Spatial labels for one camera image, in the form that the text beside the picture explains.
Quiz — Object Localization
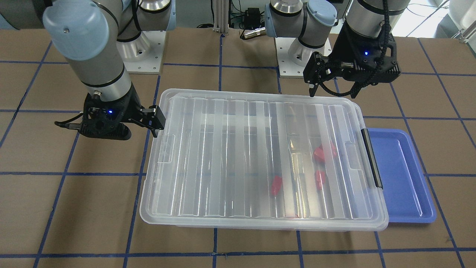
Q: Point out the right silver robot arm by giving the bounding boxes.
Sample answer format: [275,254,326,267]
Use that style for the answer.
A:
[1,0,176,140]

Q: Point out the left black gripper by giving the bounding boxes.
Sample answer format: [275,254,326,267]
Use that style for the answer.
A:
[303,22,401,98]

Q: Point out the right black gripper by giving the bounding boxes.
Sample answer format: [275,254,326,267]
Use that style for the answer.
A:
[55,85,165,140]

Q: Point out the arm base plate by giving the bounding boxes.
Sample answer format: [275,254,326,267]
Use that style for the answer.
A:
[117,31,167,74]
[274,35,332,78]

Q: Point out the clear plastic storage box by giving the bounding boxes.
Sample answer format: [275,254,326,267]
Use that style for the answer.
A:
[149,89,389,233]

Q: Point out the blue plastic tray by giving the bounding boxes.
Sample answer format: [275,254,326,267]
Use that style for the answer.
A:
[368,128,437,224]

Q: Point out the red block pair upper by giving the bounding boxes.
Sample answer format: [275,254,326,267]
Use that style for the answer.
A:
[313,142,338,163]

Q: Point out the clear plastic box lid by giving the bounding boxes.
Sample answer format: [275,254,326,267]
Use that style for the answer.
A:
[140,88,389,232]

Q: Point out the black box latch handle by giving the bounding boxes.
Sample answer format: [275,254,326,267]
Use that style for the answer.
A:
[361,128,383,189]

